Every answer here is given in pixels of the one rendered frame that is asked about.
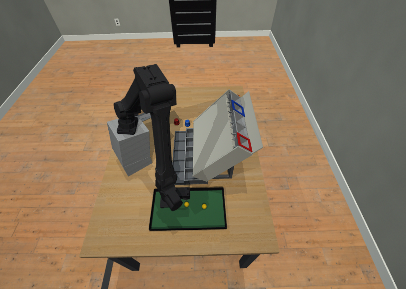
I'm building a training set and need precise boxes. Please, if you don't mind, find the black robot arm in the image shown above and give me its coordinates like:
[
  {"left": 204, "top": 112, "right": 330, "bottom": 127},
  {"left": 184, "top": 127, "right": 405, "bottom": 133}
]
[{"left": 114, "top": 64, "right": 190, "bottom": 211}]

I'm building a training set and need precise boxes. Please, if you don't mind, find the green tray with black rim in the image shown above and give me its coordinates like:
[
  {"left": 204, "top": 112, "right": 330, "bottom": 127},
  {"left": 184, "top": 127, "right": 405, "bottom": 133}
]
[{"left": 149, "top": 187, "right": 227, "bottom": 231}]

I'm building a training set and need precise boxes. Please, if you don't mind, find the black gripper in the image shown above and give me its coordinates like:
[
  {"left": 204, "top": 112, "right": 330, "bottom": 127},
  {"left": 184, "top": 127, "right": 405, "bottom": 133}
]
[{"left": 160, "top": 196, "right": 168, "bottom": 208}]

